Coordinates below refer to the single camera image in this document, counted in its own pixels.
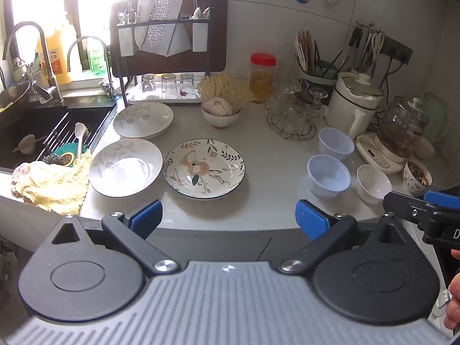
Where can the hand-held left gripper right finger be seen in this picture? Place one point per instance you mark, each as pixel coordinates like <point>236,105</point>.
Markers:
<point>311,219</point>

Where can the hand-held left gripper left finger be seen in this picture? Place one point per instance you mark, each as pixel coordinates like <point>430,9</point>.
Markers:
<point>145,219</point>

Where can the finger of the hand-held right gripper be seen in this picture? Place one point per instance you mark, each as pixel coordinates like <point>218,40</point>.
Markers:
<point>404,205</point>
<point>444,198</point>

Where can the white ceramic bowl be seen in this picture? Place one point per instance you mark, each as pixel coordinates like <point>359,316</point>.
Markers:
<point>373,185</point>

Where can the pale blue plastic bowl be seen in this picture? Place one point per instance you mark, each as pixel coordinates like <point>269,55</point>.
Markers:
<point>336,143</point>
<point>329,178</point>

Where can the floral rabbit pattern plate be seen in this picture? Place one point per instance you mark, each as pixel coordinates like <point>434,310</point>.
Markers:
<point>205,169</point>

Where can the person's right hand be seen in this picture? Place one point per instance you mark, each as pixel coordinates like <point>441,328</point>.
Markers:
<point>454,305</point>

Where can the speckled bowl with grains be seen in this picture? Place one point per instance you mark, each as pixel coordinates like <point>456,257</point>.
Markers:
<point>417,178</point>

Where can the glass electric kettle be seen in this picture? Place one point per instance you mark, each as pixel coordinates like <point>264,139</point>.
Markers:
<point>399,133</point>

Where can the pale green container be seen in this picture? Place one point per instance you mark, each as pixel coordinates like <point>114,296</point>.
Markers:
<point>440,118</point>

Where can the yellow knitted dishcloth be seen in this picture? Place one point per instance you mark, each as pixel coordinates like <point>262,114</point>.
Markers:
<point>54,187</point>

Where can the white spoon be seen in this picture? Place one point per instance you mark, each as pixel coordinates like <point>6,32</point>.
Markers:
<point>79,133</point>

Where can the steel wool scrubber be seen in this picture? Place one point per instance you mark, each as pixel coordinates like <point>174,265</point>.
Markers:
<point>52,159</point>

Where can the white electric cooking pot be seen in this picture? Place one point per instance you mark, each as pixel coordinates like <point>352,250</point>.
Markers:
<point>350,104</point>

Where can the white drip tray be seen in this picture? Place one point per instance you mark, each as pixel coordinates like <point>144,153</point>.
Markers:
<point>165,101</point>

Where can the roll-up sink drying rack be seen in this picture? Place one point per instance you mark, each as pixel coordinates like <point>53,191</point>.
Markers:
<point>57,129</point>

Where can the bowl of garlic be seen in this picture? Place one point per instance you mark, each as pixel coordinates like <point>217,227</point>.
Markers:
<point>220,113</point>

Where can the black dish rack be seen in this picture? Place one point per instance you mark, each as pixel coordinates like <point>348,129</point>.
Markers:
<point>124,86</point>

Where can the clear drinking glass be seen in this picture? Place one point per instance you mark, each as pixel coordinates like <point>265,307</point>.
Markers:
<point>148,83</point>
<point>169,85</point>
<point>187,83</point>

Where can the green white utensil holder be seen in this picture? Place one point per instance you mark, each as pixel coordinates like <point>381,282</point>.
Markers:
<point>323,75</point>

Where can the red lid plastic jar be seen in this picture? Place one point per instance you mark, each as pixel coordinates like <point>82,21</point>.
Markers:
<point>263,79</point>

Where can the chrome kitchen faucet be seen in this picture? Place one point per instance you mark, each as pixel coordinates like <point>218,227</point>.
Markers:
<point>110,75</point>

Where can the bundle of dried noodles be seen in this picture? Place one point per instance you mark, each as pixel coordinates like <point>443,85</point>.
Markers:
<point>224,88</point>

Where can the black kitchen sink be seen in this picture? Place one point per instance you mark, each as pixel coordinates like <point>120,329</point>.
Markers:
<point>21,125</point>

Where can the hanging kitchen utensils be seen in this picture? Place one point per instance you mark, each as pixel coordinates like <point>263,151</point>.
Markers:
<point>361,48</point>

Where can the bundle of chopsticks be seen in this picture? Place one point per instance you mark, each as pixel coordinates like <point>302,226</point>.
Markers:
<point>307,52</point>

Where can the green bottle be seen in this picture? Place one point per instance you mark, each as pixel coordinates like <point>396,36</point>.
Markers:
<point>96,57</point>

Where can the white cutlery holder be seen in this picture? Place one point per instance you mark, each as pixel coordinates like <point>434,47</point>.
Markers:
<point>200,37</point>
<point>125,43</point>

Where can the stainless steel bowl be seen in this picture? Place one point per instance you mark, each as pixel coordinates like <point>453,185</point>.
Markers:
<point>14,95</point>

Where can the orange detergent bottle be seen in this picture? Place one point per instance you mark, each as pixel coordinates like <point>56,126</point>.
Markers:
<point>57,61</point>

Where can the grey patterned board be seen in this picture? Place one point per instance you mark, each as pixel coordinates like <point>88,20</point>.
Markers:
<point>161,25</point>

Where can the dark kitchen faucet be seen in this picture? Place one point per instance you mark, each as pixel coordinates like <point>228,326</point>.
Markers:
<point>44,50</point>

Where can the window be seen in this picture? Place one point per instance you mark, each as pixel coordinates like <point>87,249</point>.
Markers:
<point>93,7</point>

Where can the dark wall socket rail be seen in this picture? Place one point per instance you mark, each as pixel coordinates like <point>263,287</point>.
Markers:
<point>400,50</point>

